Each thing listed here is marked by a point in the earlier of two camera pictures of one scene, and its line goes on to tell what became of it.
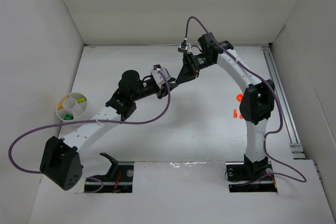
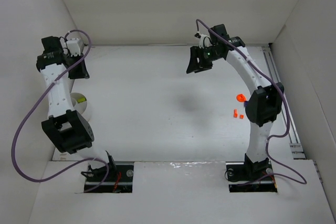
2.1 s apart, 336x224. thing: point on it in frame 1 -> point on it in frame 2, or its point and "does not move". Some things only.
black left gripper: x=161 y=92 -> x=79 y=69
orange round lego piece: x=239 y=97 does not move
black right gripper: x=191 y=64 -> x=200 y=57
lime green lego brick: x=81 y=99 does not move
